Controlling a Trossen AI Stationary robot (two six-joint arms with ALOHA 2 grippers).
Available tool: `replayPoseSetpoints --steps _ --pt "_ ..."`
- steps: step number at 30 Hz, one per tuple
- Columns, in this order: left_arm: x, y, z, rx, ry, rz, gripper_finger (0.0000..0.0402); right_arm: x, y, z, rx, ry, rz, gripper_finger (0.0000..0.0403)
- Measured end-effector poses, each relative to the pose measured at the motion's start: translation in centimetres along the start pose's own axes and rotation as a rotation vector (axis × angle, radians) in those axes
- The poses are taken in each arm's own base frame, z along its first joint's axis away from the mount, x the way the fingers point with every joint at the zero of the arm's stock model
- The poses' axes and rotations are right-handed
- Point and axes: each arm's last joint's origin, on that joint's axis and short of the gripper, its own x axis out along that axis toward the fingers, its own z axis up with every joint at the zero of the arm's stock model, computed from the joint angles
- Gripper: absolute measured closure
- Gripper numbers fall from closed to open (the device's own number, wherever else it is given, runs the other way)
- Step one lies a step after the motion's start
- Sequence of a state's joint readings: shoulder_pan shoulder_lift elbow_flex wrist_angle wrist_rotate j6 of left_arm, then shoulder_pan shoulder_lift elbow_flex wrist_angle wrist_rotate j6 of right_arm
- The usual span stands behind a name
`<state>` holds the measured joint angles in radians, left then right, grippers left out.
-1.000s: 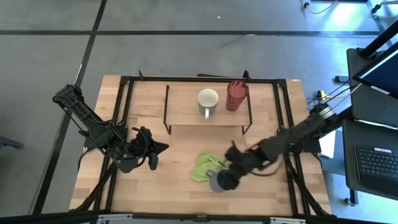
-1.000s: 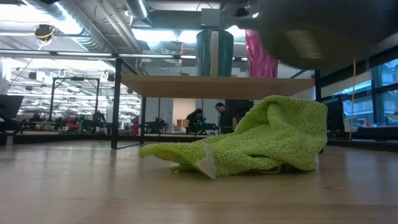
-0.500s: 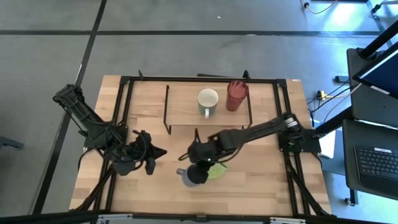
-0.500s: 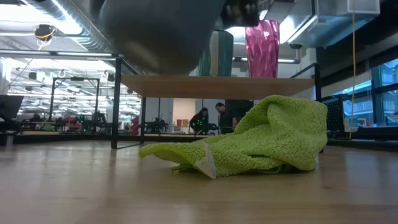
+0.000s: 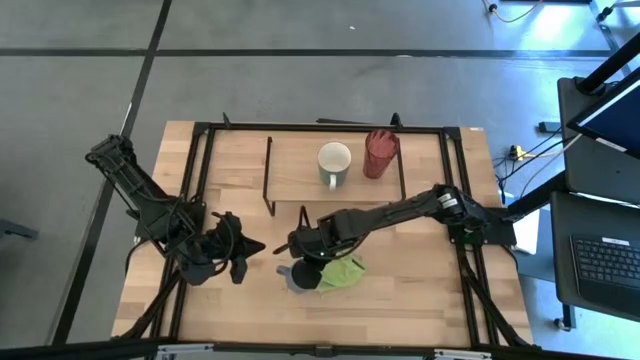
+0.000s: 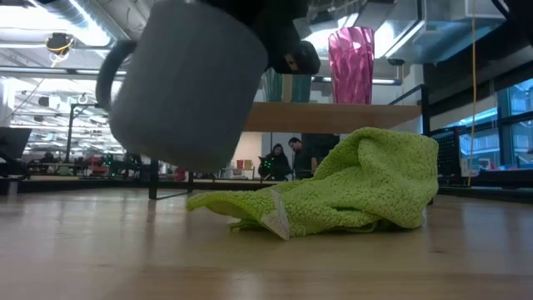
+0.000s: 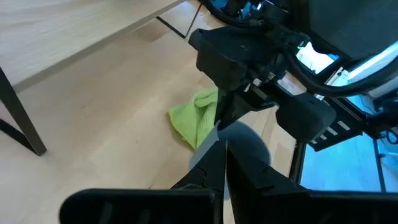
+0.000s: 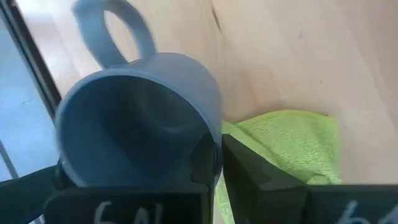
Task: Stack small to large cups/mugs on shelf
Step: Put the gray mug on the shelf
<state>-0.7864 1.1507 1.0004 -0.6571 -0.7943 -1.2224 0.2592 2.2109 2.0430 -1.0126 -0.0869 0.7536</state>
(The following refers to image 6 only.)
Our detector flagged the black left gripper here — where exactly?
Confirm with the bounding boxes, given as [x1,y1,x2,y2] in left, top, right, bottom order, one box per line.
[198,0,322,76]

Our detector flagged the pink faceted tumbler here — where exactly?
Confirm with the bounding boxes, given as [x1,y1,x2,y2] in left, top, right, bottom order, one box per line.
[327,26,376,106]

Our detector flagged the grey mug with handle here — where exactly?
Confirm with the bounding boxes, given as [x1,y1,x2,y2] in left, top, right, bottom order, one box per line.
[95,0,269,174]

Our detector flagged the wooden shelf board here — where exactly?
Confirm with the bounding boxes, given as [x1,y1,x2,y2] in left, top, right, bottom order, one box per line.
[243,102,423,135]

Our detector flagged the person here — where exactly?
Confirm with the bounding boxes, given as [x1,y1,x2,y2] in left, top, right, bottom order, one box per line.
[287,137,319,181]
[257,142,294,182]

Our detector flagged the lime green microfibre cloth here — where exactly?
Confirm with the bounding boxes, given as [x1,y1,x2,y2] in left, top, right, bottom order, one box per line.
[185,127,440,242]

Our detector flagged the black perforated panel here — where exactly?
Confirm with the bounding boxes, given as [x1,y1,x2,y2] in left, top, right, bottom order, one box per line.
[430,126,462,185]

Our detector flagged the black ceiling cable reel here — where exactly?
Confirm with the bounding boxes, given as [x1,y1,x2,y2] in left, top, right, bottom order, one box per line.
[44,32,76,55]

